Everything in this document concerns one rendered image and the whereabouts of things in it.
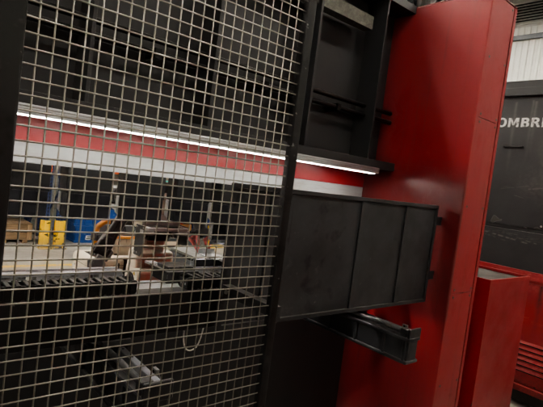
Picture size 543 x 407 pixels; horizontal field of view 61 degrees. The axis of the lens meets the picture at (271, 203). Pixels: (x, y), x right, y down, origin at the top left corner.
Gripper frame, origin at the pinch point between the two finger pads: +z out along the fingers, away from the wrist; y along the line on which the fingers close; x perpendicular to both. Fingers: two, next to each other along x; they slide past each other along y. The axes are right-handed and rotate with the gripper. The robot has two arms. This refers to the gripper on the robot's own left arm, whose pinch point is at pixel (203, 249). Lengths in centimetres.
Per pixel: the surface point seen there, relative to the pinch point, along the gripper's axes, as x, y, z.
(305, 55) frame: -109, -32, -16
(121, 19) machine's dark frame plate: -57, -54, -60
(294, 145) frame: -99, -32, 3
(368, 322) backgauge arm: -46, 44, 44
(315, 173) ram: -31, 49, -29
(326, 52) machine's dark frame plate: -62, 40, -74
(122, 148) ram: -32, -47, -27
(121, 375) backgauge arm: -53, -61, 48
